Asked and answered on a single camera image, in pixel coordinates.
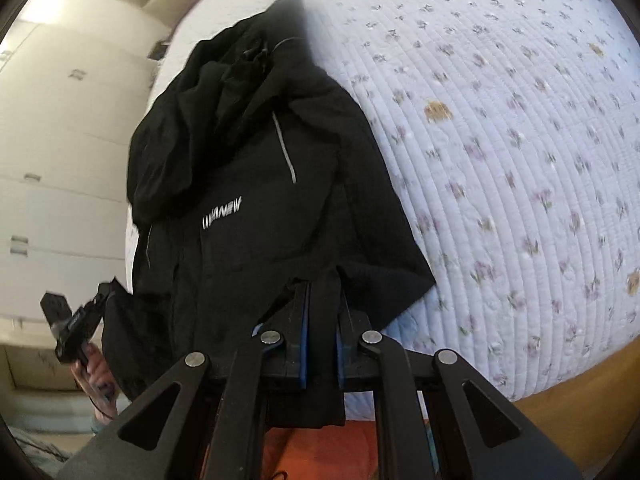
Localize bed with floral quilt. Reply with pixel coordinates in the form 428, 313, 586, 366
125, 0, 640, 406

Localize person's left hand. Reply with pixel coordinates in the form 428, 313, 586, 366
72, 342, 119, 417

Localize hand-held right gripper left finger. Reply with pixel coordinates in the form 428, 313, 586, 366
60, 282, 311, 480

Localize white wardrobe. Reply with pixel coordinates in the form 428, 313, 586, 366
0, 0, 201, 391

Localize black hooded jacket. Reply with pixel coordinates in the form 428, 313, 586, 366
102, 0, 436, 428

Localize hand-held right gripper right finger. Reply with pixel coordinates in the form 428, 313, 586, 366
336, 287, 586, 480

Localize person's orange pants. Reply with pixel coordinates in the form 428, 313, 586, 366
262, 417, 433, 480

